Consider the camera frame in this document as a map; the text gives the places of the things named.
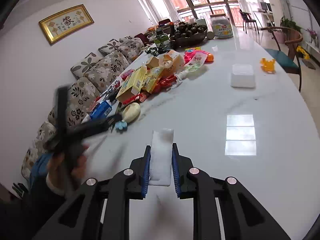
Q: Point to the red toy figure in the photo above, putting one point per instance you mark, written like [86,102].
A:
[164,84]

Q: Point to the gold framed calligraphy picture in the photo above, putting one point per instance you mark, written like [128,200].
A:
[65,22]

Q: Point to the person left hand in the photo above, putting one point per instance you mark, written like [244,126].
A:
[58,178]

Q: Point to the white plastic jar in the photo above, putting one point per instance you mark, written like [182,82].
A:
[221,26]

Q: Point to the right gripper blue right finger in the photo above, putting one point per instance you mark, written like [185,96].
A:
[175,169]

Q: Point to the blue tissue packet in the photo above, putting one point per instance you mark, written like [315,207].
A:
[101,110]

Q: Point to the blue jacket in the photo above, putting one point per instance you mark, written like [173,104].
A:
[39,169]

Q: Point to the floral sofa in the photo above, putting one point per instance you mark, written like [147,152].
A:
[95,74]

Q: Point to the small blue flower toy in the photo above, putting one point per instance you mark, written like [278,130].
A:
[121,126]

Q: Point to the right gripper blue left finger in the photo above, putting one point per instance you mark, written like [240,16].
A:
[145,175]

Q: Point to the small yellow toy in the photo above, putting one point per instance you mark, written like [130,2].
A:
[268,65]

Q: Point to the cream oval pouch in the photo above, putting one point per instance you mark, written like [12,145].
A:
[131,112]

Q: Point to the wooden armchair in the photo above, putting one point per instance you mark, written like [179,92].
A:
[290,61]

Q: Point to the yellow green book box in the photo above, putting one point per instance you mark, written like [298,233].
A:
[140,79]

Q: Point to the bowl of dark fruit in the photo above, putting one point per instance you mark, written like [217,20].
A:
[188,34]

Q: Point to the pink toy package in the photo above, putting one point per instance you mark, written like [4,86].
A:
[195,58]

